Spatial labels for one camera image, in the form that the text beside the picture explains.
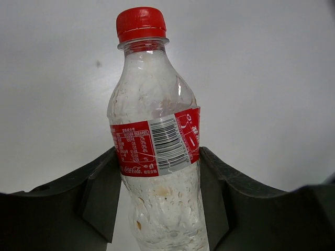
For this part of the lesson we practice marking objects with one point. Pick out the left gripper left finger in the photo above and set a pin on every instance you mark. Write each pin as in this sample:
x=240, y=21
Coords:
x=74, y=212

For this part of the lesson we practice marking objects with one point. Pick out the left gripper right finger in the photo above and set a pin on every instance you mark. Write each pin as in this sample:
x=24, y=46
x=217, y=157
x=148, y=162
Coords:
x=244, y=214

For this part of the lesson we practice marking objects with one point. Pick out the red cap clear bottle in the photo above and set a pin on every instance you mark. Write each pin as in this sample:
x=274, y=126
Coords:
x=154, y=120

